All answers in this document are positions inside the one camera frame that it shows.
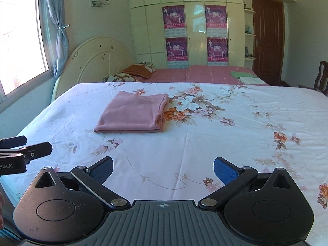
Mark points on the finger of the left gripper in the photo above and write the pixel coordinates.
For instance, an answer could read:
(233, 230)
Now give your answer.
(26, 154)
(13, 142)

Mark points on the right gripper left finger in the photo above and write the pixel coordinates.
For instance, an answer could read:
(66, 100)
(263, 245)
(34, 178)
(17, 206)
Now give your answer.
(93, 177)

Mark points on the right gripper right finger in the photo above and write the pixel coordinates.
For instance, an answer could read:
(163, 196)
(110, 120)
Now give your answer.
(234, 179)

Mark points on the pink sweater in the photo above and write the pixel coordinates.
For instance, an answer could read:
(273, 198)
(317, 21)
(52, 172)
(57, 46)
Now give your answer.
(130, 113)

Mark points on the left hand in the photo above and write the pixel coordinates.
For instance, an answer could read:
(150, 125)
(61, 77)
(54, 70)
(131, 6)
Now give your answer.
(2, 201)

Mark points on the white floral bed sheet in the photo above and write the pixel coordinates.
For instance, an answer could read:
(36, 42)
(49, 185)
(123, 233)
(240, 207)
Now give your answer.
(259, 126)

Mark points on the window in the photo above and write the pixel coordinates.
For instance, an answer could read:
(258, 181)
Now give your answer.
(25, 55)

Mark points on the white folded cloth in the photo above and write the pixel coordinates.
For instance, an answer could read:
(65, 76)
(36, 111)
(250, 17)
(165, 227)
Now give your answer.
(251, 81)

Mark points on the cream round headboard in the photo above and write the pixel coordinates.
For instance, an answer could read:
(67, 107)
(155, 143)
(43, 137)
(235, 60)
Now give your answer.
(91, 62)

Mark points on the floral patterned pillow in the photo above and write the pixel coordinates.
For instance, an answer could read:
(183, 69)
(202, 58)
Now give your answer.
(121, 77)

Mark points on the green folded cloth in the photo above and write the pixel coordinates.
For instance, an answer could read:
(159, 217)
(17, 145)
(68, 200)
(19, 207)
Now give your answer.
(238, 75)

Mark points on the pink checked bed cover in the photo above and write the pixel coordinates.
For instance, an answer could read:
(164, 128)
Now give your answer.
(197, 74)

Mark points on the orange brown pillow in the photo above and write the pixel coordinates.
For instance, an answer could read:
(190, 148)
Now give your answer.
(139, 70)

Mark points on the wooden chair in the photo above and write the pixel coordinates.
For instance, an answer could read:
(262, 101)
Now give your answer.
(320, 83)

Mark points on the lower right pink poster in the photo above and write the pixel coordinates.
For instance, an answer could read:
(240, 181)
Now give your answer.
(217, 51)

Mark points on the pink poster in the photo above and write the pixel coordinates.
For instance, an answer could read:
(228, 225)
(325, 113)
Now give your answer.
(217, 51)
(177, 53)
(174, 21)
(216, 21)

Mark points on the lower left pink poster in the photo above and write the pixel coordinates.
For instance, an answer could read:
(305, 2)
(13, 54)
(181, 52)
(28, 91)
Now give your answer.
(177, 53)

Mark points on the upper right pink poster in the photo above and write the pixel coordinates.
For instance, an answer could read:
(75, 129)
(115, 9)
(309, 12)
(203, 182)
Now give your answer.
(216, 21)

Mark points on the blue curtain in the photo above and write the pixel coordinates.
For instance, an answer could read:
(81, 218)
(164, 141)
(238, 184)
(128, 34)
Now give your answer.
(56, 9)

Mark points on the cream wardrobe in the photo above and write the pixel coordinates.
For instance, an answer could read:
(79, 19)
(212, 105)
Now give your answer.
(149, 36)

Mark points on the corner shelf unit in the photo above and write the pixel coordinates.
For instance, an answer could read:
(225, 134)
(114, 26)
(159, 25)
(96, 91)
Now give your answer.
(249, 34)

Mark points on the brown wooden door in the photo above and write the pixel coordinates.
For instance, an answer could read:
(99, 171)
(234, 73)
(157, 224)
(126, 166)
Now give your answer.
(269, 40)

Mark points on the upper left pink poster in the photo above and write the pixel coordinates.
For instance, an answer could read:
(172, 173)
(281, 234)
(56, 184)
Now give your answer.
(174, 21)

